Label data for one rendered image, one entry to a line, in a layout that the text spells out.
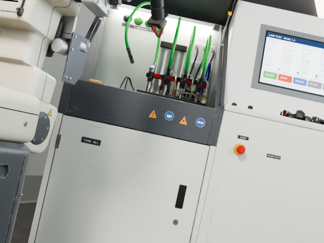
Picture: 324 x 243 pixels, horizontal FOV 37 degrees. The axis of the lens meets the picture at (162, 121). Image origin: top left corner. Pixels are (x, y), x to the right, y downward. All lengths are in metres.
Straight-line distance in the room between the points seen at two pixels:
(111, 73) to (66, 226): 0.92
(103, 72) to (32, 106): 1.45
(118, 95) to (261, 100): 0.71
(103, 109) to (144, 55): 0.65
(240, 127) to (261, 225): 0.43
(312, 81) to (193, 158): 0.75
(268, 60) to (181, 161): 0.72
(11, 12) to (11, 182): 0.53
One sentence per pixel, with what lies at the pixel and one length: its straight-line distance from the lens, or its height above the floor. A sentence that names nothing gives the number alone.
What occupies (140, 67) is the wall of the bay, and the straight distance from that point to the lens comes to 2.63.
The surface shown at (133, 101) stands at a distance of 2.07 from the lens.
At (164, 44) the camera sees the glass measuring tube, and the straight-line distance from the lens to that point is 2.61.
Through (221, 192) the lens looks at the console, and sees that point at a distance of 2.09.
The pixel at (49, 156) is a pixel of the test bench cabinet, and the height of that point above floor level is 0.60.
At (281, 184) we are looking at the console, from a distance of 2.14.
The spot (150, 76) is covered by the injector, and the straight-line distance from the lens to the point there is 2.31.
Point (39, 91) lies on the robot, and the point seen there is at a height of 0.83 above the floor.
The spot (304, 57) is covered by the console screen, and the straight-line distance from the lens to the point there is 2.51.
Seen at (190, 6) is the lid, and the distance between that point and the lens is 2.65.
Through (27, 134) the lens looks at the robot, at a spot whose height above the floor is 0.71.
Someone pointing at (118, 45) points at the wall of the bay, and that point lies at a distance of 2.66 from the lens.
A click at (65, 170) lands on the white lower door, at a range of 2.11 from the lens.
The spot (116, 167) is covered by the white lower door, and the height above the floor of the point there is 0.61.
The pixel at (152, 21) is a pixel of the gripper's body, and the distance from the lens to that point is 2.07.
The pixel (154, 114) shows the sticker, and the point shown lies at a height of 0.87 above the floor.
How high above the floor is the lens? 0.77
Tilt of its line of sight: 2 degrees up
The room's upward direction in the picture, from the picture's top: 12 degrees clockwise
